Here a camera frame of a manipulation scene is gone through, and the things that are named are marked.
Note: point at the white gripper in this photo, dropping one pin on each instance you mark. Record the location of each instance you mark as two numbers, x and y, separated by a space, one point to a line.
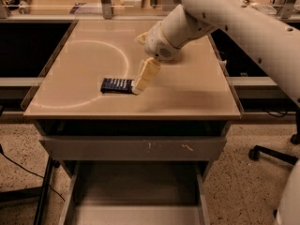
157 43

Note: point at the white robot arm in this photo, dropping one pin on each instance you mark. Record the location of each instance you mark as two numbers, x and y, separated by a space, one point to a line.
273 45

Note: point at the grey top drawer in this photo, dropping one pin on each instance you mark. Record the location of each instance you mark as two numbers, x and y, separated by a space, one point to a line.
133 148

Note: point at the open grey middle drawer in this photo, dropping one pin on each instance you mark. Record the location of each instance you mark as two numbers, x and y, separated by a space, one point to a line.
135 193

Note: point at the dark clutter on right shelf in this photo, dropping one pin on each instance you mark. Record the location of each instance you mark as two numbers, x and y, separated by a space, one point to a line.
269 7

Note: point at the black metal stand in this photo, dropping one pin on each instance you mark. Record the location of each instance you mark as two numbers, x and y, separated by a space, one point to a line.
40 192

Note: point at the grey metal post left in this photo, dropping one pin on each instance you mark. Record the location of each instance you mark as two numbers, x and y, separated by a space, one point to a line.
107 9

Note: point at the grey metal post right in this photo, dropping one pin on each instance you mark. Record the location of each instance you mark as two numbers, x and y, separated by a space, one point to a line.
286 10

